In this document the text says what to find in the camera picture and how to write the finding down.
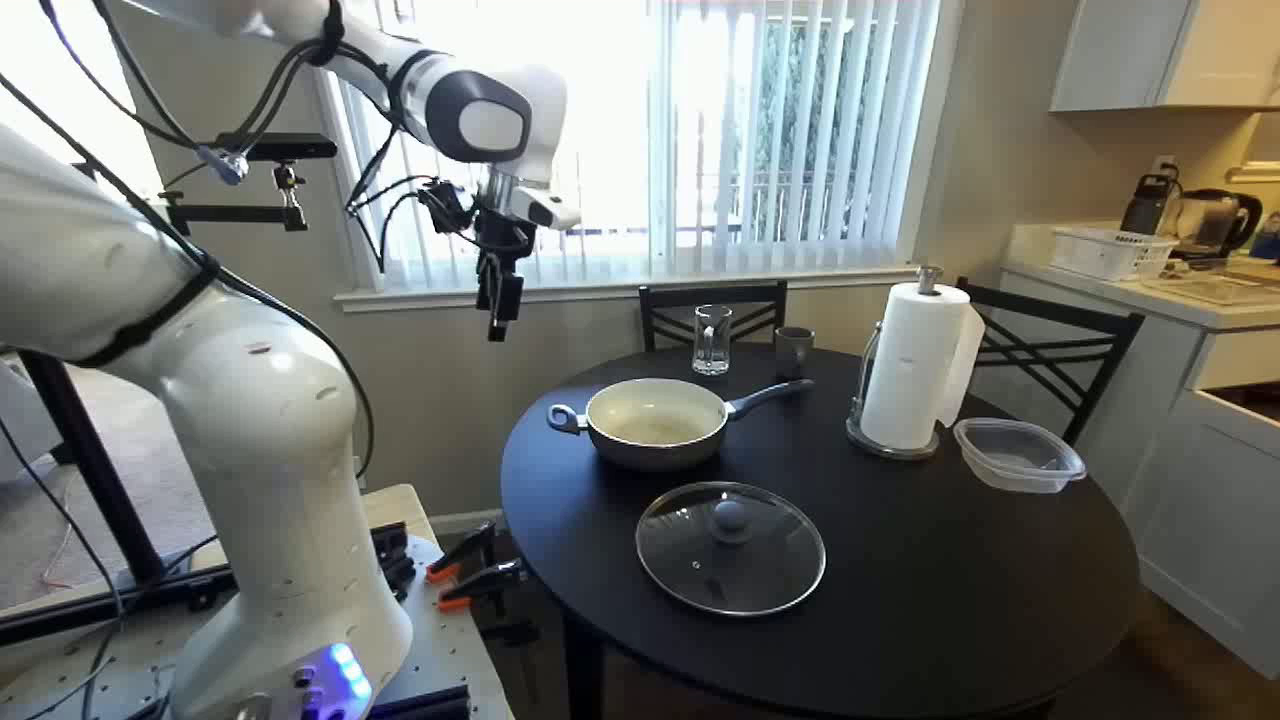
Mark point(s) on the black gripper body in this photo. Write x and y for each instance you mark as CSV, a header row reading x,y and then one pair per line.
x,y
501,262

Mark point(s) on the round glass pan lid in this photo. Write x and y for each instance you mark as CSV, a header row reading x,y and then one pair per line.
x,y
692,566

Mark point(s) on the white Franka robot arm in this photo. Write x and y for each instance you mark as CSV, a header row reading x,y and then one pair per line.
x,y
266,440

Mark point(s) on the grey pan with cream interior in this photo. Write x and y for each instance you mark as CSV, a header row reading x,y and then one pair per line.
x,y
655,420

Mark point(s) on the black cross-back chair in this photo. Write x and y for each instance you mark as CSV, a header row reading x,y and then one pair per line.
x,y
1115,350
666,317

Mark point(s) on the clear glass mug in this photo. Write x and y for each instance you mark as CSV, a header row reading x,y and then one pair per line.
x,y
710,344

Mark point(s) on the black orange spring clamp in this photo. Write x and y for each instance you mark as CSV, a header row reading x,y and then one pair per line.
x,y
481,587
471,548

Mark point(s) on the white vertical window blinds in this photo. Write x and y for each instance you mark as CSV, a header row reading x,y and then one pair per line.
x,y
746,133

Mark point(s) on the grey ceramic mug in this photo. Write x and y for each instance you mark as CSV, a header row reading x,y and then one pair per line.
x,y
794,355

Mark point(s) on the robot mounting table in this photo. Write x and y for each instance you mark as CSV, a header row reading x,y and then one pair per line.
x,y
463,652

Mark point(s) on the white paper towel roll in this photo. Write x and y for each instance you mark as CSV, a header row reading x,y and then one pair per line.
x,y
913,367

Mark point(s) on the metal paper towel holder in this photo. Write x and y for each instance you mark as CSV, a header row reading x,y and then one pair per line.
x,y
930,278

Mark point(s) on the clear plastic food container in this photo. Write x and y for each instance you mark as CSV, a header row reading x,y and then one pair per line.
x,y
1019,455

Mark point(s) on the clear tub on counter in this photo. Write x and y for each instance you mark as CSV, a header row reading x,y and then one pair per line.
x,y
1111,251

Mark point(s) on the black countertop appliance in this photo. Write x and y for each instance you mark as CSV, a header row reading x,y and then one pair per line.
x,y
1148,201

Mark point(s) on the white upper kitchen cabinet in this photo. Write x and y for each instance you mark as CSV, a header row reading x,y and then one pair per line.
x,y
1163,55

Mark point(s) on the dark electric kettle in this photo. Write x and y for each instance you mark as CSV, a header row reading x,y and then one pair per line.
x,y
1211,226

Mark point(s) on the white kitchen counter cabinet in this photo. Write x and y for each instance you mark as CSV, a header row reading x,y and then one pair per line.
x,y
1203,504

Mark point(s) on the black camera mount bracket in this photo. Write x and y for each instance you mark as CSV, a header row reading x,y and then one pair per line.
x,y
253,209

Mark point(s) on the black stand frame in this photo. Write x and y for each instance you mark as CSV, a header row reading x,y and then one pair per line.
x,y
93,465

